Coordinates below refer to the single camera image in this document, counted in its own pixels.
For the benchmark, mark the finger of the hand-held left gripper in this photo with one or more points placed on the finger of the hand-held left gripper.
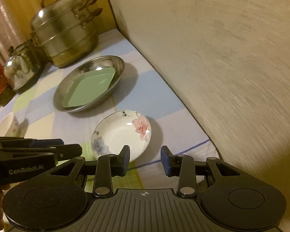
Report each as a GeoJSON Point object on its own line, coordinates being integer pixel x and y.
{"type": "Point", "coordinates": [48, 142]}
{"type": "Point", "coordinates": [67, 151]}

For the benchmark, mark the green square plate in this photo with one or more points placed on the green square plate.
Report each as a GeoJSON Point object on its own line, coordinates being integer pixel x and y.
{"type": "Point", "coordinates": [89, 89]}

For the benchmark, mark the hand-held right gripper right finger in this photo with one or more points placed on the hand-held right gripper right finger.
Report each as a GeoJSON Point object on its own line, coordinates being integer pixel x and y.
{"type": "Point", "coordinates": [165, 162]}

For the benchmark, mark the stainless steel kettle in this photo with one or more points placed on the stainless steel kettle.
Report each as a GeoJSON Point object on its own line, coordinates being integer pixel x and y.
{"type": "Point", "coordinates": [19, 69]}

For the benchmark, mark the stacked stainless steamer pot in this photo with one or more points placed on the stacked stainless steamer pot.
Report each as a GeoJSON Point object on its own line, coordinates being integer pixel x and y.
{"type": "Point", "coordinates": [62, 38]}

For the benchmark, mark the checked pastel tablecloth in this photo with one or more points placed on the checked pastel tablecloth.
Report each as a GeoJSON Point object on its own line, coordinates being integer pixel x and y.
{"type": "Point", "coordinates": [159, 101]}

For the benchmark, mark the pinkish curtain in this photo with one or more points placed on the pinkish curtain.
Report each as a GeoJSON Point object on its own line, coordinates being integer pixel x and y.
{"type": "Point", "coordinates": [1, 24]}

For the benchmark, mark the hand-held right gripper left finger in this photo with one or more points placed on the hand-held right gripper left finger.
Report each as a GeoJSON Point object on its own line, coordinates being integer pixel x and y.
{"type": "Point", "coordinates": [124, 160]}

